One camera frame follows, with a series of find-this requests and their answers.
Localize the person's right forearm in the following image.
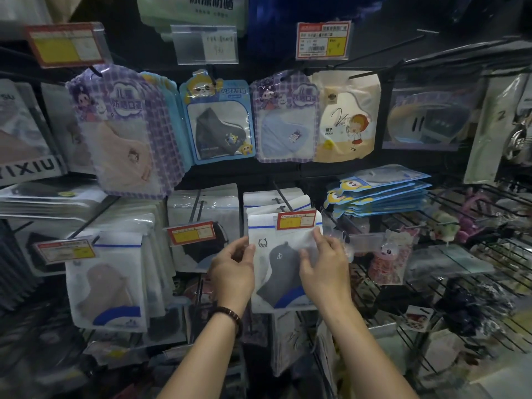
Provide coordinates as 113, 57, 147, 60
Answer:
322, 303, 418, 399

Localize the blue cartoon packet dark mask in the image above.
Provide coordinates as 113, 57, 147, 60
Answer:
178, 69, 257, 166

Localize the cream cartoon girl packet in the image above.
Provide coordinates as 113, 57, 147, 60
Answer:
311, 70, 382, 164

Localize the white price tag with barcode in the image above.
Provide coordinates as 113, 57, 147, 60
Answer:
295, 20, 353, 62

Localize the cream line-drawing mask packet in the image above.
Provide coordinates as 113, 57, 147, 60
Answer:
43, 0, 84, 21

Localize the red yellow price tag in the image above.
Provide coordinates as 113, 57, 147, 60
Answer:
276, 209, 318, 231
23, 22, 111, 70
166, 221, 217, 247

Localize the pink plush toy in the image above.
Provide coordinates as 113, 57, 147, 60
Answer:
455, 186, 495, 242

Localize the clear holder white paper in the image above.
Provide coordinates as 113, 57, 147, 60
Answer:
170, 24, 240, 66

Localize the silver keyring bunch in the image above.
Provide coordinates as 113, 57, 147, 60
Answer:
503, 111, 532, 167

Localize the pale green mask packet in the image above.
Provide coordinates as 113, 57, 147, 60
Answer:
136, 0, 250, 38

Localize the grey packet pink mask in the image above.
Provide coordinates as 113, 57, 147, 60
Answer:
0, 78, 68, 187

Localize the clear flat packet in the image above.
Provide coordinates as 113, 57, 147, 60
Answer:
405, 243, 496, 283

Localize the person's left forearm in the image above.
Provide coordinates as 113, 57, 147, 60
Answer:
157, 315, 244, 399

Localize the purple checked packet blue mask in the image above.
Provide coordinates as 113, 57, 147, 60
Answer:
249, 70, 323, 164

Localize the person's left hand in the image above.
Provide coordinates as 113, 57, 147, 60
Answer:
207, 236, 257, 310

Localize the cartoon sticker card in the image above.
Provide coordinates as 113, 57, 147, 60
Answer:
398, 305, 435, 333

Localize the white packet beige mask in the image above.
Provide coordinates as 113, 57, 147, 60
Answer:
40, 83, 94, 175

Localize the row of translucent mask packets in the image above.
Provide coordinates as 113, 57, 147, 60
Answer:
0, 218, 42, 312

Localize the glossy packet pink mask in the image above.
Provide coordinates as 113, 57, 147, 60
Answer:
0, 0, 53, 28

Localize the purple checked packet pink mask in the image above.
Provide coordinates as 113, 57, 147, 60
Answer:
65, 64, 186, 200

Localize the person's right hand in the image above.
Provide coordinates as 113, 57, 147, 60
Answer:
299, 227, 354, 316

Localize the white red price tag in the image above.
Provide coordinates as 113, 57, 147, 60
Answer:
33, 238, 97, 264

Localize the row of clear hanging packets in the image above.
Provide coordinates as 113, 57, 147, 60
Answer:
270, 311, 329, 378

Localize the stack of blue cartoon packets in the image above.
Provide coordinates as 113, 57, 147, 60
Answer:
323, 163, 433, 219

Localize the pale tall packet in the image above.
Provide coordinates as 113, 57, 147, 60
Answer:
463, 72, 529, 186

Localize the pink bunny keychain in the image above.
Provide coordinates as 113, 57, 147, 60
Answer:
367, 228, 421, 286

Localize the green plush toy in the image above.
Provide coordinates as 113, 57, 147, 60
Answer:
430, 209, 462, 242

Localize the pile of dark scrunchies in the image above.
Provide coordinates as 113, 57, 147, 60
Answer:
436, 276, 520, 337

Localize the dark beaded bracelet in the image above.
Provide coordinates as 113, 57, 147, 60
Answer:
209, 306, 244, 339

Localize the clear packet purple trim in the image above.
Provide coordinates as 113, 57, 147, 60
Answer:
381, 78, 487, 152

